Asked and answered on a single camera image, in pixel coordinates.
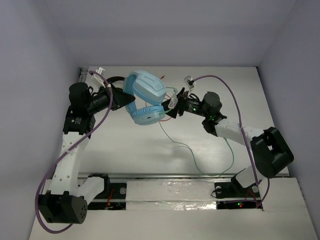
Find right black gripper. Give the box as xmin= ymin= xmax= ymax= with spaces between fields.
xmin=159 ymin=87 xmax=210 ymax=119

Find green headphone cable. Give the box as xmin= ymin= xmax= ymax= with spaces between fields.
xmin=157 ymin=86 xmax=235 ymax=177

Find light blue headphones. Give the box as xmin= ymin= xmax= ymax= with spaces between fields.
xmin=123 ymin=70 xmax=167 ymax=126

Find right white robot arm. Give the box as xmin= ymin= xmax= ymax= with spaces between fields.
xmin=162 ymin=89 xmax=294 ymax=197

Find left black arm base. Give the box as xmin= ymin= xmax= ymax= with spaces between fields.
xmin=88 ymin=173 xmax=127 ymax=211

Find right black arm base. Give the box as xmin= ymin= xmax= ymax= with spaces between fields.
xmin=211 ymin=176 xmax=262 ymax=210

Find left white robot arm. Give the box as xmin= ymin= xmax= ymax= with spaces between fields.
xmin=35 ymin=82 xmax=135 ymax=225

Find red black headphones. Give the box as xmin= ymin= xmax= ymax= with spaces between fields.
xmin=104 ymin=76 xmax=125 ymax=86

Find white foam block with tape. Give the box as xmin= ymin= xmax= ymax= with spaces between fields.
xmin=125 ymin=180 xmax=217 ymax=211

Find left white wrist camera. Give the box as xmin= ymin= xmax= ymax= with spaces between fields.
xmin=92 ymin=66 xmax=105 ymax=87

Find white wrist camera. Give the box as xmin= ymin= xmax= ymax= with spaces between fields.
xmin=92 ymin=66 xmax=105 ymax=87
xmin=184 ymin=75 xmax=196 ymax=95

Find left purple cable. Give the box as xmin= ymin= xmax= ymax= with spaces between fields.
xmin=34 ymin=70 xmax=112 ymax=235

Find purple cable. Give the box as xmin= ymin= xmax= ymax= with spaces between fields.
xmin=34 ymin=70 xmax=112 ymax=235
xmin=192 ymin=74 xmax=271 ymax=210

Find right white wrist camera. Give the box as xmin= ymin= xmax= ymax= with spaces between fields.
xmin=184 ymin=75 xmax=196 ymax=95

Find red headphone cable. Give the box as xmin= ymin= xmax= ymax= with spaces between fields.
xmin=157 ymin=73 xmax=181 ymax=123

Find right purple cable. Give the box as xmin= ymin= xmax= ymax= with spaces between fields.
xmin=192 ymin=74 xmax=271 ymax=210

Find aluminium rail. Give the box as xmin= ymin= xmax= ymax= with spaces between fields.
xmin=77 ymin=172 xmax=291 ymax=180

